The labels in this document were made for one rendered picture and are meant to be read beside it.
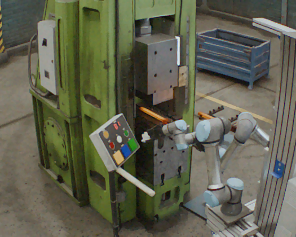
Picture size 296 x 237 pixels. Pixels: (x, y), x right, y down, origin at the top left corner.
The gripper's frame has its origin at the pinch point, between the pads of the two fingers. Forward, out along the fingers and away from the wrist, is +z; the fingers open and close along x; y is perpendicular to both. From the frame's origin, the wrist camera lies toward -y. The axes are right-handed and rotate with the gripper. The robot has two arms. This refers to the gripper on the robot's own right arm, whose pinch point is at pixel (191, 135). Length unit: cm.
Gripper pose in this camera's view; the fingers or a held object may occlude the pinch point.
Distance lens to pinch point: 329.5
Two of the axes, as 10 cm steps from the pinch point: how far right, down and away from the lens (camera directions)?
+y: 0.0, 9.0, 4.4
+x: 7.8, -2.7, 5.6
